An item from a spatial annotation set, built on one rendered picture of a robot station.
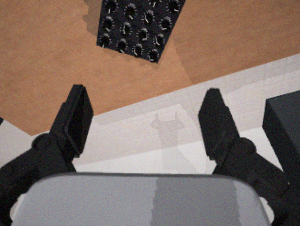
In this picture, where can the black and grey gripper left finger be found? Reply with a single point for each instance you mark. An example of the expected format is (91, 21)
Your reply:
(49, 151)

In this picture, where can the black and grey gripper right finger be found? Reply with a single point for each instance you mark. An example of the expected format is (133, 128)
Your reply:
(237, 158)

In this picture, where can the black knob box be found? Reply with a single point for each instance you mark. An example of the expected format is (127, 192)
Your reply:
(153, 36)

